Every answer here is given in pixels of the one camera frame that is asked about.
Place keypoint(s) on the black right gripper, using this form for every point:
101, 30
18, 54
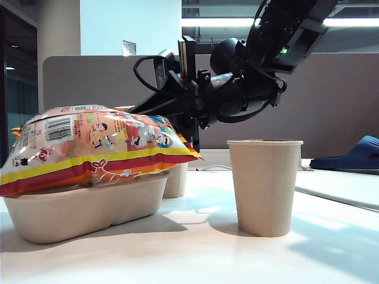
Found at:
237, 97

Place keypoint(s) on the colourful chips bag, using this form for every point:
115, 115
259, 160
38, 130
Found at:
89, 139

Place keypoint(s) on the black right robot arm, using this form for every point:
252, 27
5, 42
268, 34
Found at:
281, 29

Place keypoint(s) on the beige oblong pulp box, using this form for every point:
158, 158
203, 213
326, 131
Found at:
89, 216

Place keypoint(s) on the beige paper cup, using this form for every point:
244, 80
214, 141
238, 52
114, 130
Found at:
176, 183
263, 192

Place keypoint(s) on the beige round column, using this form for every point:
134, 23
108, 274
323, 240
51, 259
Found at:
59, 29

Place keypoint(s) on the grey desk divider panel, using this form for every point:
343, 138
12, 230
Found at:
325, 103

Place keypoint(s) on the dark glass door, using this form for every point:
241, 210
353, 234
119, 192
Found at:
17, 88

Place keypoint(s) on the white flat board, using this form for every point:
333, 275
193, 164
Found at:
340, 186

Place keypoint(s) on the dark blue slipper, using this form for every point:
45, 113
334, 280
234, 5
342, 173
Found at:
355, 159

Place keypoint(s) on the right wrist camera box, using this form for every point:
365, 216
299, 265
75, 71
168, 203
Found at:
164, 68

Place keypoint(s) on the metal wall plate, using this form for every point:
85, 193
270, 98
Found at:
128, 48

